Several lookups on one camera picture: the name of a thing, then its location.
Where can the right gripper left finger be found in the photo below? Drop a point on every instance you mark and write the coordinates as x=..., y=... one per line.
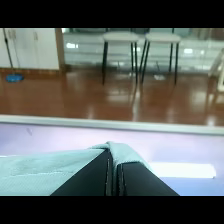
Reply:
x=90, y=180

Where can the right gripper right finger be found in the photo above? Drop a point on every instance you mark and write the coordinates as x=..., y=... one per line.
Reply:
x=143, y=181

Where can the light green T-shirt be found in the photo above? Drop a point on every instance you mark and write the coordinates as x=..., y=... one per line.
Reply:
x=40, y=171

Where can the blue mop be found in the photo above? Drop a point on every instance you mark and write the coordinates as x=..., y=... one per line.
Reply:
x=13, y=77

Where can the white cabinet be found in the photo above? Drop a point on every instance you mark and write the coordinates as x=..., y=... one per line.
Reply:
x=30, y=48

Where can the white stool with black legs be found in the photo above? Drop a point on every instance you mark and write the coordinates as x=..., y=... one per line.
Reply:
x=119, y=37
x=162, y=38

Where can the silver frame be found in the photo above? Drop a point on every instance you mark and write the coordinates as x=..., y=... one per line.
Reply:
x=110, y=124

